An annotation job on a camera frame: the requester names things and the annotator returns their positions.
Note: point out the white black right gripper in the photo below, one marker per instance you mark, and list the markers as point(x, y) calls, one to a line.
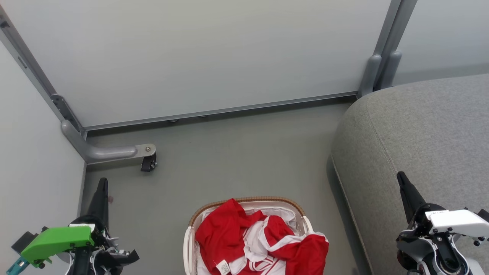
point(454, 223)

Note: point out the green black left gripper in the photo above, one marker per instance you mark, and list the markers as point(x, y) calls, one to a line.
point(57, 240)

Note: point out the red and white jersey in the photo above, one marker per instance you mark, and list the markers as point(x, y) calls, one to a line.
point(263, 244)

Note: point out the grey fabric sofa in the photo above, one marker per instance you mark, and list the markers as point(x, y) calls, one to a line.
point(416, 145)

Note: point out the grey metal partition foot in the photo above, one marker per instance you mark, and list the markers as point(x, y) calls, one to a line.
point(103, 152)

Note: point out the black caster wheel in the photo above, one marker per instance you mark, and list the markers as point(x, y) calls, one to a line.
point(148, 163)

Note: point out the white laundry basket brown rim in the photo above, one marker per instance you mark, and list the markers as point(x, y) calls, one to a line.
point(248, 200)

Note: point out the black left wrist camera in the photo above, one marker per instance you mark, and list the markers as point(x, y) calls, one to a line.
point(23, 240)

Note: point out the grey partition frame post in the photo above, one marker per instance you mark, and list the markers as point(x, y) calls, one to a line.
point(36, 72)

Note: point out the grey partition frame rail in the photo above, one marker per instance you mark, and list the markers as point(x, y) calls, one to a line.
point(221, 111)

